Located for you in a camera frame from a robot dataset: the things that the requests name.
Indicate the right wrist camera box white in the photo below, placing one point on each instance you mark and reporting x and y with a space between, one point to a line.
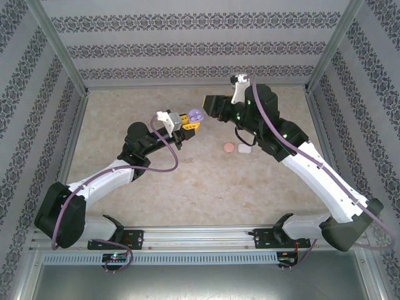
240 89

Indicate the aluminium frame post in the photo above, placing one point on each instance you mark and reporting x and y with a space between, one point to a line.
332 47
59 47

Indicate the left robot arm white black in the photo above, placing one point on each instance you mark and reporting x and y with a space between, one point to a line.
93 187

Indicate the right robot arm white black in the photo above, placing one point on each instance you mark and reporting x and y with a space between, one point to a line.
318 175

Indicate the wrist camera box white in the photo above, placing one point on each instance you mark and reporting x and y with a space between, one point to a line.
175 122
240 89

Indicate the aluminium side rail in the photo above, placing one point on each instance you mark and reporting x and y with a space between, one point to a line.
74 134
318 125

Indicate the aluminium mounting rail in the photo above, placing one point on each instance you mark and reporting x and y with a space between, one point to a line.
193 237

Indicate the right aluminium side rail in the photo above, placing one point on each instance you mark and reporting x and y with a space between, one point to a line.
318 125

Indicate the right aluminium frame post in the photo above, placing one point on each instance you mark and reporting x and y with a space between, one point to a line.
332 47

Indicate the grey metal shelf panel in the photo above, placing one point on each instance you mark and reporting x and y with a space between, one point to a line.
200 281

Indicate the purple round charging case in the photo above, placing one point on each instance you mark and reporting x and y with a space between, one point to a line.
197 110

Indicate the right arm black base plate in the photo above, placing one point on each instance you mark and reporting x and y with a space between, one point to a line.
262 239

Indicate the pink round charging case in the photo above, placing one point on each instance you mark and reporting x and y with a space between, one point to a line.
229 147

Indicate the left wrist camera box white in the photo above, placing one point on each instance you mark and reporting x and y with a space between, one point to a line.
175 122

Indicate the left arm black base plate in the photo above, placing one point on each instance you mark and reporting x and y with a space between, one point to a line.
134 239

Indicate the left aluminium frame post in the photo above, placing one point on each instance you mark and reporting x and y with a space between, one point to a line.
59 47

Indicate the left aluminium side rail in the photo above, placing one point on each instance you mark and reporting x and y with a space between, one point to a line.
74 134

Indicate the white square charging case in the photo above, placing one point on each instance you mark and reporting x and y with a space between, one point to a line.
245 148

